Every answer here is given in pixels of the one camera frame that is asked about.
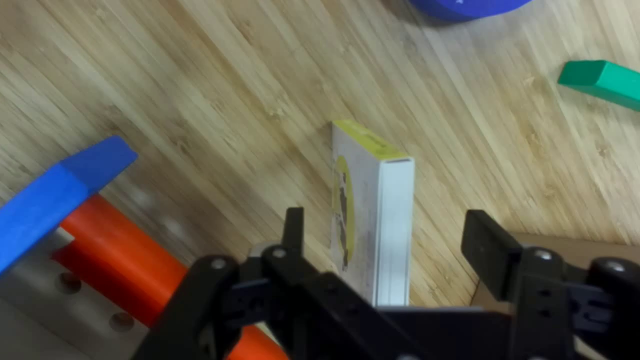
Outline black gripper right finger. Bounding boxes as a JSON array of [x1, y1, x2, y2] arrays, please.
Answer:
[[462, 209, 575, 360]]

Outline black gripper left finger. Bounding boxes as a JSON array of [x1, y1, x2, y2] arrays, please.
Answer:
[[262, 206, 376, 360]]

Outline white yellow small book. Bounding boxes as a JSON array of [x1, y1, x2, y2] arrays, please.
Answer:
[[331, 119, 416, 305]]

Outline blue masking tape roll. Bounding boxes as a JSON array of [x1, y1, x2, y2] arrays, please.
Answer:
[[407, 0, 530, 22]]

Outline open cardboard box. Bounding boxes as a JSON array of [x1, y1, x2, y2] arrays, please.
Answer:
[[469, 232, 640, 312]]

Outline green block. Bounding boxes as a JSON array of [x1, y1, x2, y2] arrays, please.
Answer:
[[557, 60, 640, 109]]

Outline blue orange wooden toy bench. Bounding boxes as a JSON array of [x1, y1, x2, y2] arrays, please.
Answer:
[[0, 134, 287, 360]]

